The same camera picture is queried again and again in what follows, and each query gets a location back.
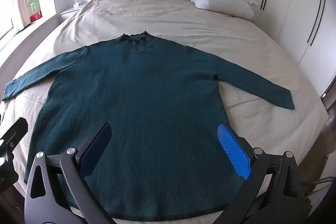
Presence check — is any black cable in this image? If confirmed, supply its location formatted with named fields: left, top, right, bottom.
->
left=299, top=177, right=336, bottom=188

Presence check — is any bed with beige sheet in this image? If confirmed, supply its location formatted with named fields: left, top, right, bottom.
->
left=0, top=0, right=330, bottom=224

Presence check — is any red storage box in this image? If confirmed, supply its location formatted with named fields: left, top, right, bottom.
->
left=30, top=11, right=43, bottom=23

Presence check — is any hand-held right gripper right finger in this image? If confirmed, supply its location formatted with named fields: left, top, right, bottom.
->
left=213, top=123, right=308, bottom=224

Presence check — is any white wardrobe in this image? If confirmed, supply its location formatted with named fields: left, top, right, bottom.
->
left=248, top=0, right=336, bottom=98

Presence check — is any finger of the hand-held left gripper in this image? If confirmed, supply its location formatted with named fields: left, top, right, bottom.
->
left=0, top=117, right=29, bottom=159

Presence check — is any white nightstand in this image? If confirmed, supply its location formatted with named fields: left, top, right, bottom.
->
left=59, top=6, right=82, bottom=23

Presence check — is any dark green knit sweater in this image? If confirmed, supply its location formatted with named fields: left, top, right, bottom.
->
left=2, top=31, right=295, bottom=221

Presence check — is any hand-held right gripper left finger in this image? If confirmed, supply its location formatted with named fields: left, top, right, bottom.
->
left=24, top=122, right=116, bottom=224

